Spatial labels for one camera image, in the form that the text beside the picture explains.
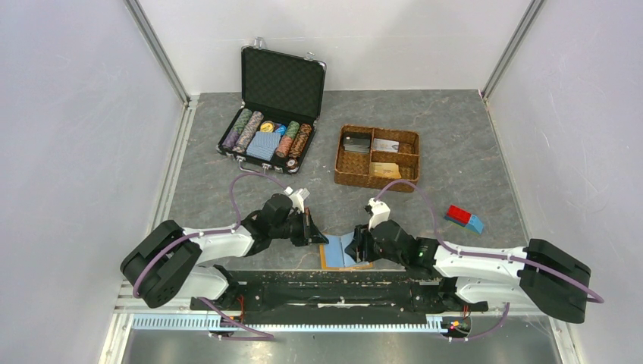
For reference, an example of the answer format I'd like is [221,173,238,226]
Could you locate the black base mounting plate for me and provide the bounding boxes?
[210,271,488,325]

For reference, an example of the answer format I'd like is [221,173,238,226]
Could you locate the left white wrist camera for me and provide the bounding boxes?
[284,187,310,212]

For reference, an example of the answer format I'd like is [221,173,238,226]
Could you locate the red blue toy block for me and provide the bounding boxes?
[444,205,485,234]

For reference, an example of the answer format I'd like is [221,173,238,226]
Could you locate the orange card holder wallet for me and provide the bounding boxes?
[319,232,373,271]

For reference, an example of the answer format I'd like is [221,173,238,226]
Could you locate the tan card in basket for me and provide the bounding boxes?
[369,162,402,180]

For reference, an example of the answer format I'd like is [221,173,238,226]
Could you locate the pink grey chip stack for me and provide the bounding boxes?
[233,111,264,153]

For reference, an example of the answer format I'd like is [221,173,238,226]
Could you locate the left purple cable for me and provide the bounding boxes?
[132,172,293,300]

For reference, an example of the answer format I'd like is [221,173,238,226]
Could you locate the woven brown basket tray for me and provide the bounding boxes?
[334,124,421,189]

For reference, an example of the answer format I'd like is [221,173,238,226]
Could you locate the loose poker chip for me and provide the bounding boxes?
[286,158,299,171]

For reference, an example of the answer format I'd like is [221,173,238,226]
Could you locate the purple green chip stack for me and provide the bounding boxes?
[222,108,252,149]

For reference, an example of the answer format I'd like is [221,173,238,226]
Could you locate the yellow blue loose chips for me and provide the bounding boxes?
[259,121,287,136]

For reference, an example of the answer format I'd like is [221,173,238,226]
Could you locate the black card deck box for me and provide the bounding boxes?
[342,131,372,154]

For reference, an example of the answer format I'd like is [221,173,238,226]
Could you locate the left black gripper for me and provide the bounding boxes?
[271,208,328,246]

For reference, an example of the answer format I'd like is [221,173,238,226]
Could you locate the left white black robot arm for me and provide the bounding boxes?
[120,190,328,309]

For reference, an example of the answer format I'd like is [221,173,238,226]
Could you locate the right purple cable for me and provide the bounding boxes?
[375,180,605,343]

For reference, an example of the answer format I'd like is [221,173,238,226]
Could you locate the blue playing card deck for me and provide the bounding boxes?
[246,131,281,162]

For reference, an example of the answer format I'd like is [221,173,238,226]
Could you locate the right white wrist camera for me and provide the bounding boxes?
[365,198,391,230]

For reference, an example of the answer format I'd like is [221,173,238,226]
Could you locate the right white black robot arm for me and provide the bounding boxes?
[344,220,591,324]

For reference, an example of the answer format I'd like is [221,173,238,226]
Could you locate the white card in basket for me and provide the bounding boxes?
[372,138,400,152]

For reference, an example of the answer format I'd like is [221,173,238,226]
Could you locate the green orange chip stack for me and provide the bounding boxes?
[275,121,300,158]

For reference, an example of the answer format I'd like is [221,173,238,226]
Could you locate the black poker chip case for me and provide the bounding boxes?
[216,38,326,174]

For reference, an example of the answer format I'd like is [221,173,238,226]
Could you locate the purple cable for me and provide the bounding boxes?
[375,180,605,343]
[132,172,293,300]

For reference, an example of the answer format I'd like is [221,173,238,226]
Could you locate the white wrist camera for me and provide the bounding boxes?
[365,198,391,230]
[284,187,310,212]

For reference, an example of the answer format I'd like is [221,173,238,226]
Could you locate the brown black chip stack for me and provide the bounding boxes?
[288,124,312,158]

